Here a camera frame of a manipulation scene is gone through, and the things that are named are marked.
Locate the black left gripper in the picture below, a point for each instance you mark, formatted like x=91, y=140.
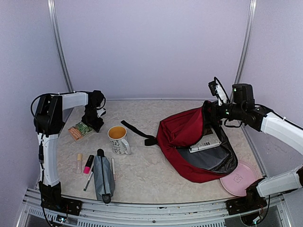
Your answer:
x=97, y=125

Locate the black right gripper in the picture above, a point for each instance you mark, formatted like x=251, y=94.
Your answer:
x=214, y=113

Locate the orange green paperback book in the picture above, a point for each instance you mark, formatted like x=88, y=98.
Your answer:
x=79, y=131

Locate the coffee cover notebook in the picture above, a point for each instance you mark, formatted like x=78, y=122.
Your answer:
x=208, y=140

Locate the red student backpack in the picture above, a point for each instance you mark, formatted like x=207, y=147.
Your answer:
x=178, y=132

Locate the grey pencil case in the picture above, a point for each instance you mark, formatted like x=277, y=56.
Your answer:
x=103, y=178

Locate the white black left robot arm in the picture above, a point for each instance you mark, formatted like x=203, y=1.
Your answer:
x=49, y=121

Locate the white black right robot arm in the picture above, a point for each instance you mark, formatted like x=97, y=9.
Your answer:
x=263, y=119

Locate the white mug with tea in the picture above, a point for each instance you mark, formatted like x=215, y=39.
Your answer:
x=118, y=140

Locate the beige eraser stick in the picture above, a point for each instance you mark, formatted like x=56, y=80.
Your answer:
x=78, y=164

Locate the small white marker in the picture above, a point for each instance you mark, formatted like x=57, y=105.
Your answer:
x=113, y=168

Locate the pink black highlighter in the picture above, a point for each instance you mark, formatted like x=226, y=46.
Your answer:
x=88, y=164

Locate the green white pen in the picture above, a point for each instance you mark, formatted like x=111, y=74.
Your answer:
x=88, y=181

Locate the pink plate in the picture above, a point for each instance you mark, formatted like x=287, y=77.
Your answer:
x=240, y=179

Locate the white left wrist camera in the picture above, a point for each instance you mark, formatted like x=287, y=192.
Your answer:
x=101, y=112

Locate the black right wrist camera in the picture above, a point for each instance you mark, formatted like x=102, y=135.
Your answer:
x=218, y=91

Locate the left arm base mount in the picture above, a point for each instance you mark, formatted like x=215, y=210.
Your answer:
x=60, y=204

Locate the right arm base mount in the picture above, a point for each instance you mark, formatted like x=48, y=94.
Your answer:
x=252, y=201

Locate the aluminium front rail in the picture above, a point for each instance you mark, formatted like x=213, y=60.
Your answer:
x=96, y=214

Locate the left aluminium frame post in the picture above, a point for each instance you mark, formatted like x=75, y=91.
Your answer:
x=58, y=44

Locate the aluminium frame post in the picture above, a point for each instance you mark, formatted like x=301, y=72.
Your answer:
x=58, y=44
x=246, y=42

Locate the right aluminium frame post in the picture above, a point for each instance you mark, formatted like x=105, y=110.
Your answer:
x=246, y=42

